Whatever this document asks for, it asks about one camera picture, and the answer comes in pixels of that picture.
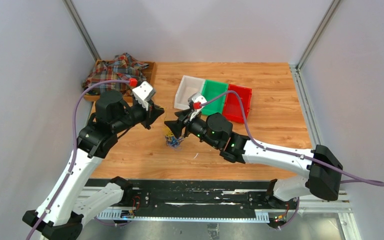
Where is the blue wire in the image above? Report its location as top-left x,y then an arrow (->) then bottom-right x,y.
164,135 -> 185,151

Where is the yellow wire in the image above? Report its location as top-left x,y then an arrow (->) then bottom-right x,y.
164,112 -> 180,142

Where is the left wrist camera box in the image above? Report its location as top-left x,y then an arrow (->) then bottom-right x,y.
132,81 -> 156,111

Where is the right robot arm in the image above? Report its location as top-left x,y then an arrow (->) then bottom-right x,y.
164,110 -> 343,209

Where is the aluminium rail frame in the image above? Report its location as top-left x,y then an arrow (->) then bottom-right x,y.
77,179 -> 362,240

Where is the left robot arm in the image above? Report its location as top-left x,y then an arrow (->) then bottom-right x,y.
22,87 -> 164,240

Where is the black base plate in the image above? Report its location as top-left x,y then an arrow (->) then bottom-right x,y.
115,179 -> 297,219

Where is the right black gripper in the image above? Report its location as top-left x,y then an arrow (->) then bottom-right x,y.
164,109 -> 220,150

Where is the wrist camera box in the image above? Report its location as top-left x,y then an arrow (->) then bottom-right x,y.
188,92 -> 207,121
132,81 -> 156,111

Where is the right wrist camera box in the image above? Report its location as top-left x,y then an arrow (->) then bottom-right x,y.
188,92 -> 207,121

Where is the wooden tray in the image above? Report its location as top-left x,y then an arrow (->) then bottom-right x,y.
83,61 -> 157,102

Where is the white plastic bin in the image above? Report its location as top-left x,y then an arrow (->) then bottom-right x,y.
173,75 -> 206,110

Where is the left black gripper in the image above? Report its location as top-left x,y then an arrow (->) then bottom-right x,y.
112,99 -> 165,134

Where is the green plastic bin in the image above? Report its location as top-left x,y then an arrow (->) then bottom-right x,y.
201,79 -> 229,116

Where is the red plastic bin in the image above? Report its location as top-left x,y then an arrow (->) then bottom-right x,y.
222,84 -> 253,124

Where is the plaid cloth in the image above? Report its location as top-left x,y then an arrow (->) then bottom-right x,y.
81,52 -> 150,97

